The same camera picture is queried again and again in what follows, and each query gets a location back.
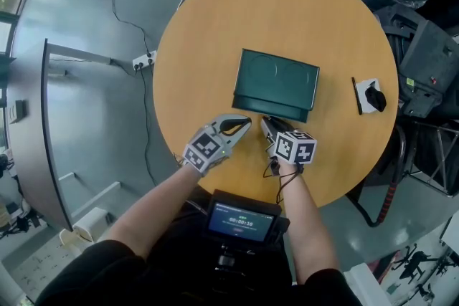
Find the white square pad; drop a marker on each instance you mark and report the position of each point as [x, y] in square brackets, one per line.
[361, 102]

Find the black pen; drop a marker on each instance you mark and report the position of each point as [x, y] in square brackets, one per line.
[357, 96]

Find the chest-mounted screen device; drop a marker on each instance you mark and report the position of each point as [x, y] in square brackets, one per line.
[241, 220]

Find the black chair with orange stripes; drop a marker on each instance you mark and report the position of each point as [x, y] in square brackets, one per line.
[389, 186]

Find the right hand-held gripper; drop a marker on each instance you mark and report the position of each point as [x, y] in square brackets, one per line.
[295, 148]

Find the person's left forearm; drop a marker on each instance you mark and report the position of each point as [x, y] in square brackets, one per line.
[157, 206]

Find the black office chair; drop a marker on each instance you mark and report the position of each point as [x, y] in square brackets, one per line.
[416, 263]

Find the black equipment case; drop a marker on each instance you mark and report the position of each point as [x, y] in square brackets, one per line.
[426, 64]

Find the white power strip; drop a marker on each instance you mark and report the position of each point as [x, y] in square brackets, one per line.
[145, 59]

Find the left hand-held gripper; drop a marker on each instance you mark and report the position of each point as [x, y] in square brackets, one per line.
[206, 148]

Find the person's right forearm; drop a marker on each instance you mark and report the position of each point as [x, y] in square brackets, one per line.
[306, 222]

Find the dark green box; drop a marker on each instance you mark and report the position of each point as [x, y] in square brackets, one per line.
[276, 77]

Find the grey curved desk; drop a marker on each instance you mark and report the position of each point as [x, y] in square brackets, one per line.
[39, 139]

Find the dark green box drawer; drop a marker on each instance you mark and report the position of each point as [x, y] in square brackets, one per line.
[270, 110]

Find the metal truss frame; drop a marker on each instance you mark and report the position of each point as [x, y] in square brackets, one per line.
[434, 157]

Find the person's black clothing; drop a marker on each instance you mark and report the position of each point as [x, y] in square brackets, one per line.
[179, 272]

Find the white plastic bin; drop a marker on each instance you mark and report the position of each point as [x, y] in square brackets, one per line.
[89, 224]

